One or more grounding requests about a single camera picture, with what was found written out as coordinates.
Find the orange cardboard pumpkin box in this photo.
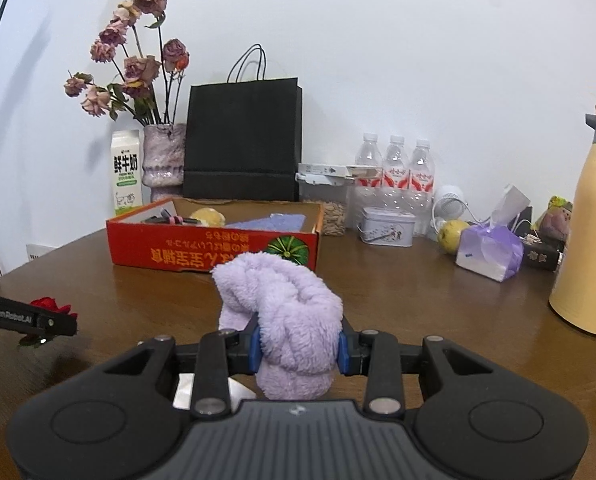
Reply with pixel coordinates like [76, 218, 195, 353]
[106, 198, 323, 272]

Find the white marbled cloth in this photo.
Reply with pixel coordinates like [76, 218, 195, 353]
[171, 372, 257, 411]

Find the clear water bottle left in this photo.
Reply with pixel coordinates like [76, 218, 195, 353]
[353, 133, 382, 214]

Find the clear water bottle middle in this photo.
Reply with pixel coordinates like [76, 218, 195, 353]
[382, 136, 409, 210]

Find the yellow white plush toy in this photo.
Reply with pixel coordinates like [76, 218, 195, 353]
[190, 207, 226, 228]

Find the purple textured vase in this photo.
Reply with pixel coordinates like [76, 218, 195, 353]
[142, 124, 186, 202]

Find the dried pink rose bouquet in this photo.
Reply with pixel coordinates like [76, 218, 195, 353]
[64, 0, 191, 126]

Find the clear container with seeds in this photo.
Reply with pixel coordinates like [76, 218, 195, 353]
[296, 174, 348, 236]

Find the colourful snack packet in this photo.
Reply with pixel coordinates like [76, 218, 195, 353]
[538, 195, 572, 243]

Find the lavender fluffy towel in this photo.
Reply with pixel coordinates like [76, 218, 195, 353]
[211, 252, 344, 401]

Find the white floral tin box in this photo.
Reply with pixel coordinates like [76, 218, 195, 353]
[358, 207, 415, 248]

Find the black paper shopping bag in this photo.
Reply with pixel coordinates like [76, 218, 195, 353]
[182, 44, 302, 202]

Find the white round camera device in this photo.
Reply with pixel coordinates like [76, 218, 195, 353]
[430, 184, 466, 233]

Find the clear water bottle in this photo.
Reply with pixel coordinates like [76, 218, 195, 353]
[353, 133, 382, 214]
[408, 139, 436, 237]
[382, 136, 409, 210]

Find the white pink flat carton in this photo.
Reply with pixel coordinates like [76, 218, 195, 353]
[296, 162, 382, 186]

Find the yellow green pear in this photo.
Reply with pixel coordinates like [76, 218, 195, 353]
[437, 219, 469, 255]

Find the red artificial rose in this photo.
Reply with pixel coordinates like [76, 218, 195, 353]
[18, 296, 78, 348]

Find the cream yellow thermos jug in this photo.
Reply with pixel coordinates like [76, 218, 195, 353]
[548, 105, 596, 335]

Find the purple white tissue pack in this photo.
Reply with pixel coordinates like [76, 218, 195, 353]
[455, 185, 530, 283]

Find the white green milk carton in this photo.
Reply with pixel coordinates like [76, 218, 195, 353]
[110, 130, 143, 216]

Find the clear water bottle right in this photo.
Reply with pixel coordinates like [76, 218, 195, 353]
[408, 139, 436, 237]

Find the small black box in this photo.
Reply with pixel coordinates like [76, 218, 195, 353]
[520, 234, 562, 272]

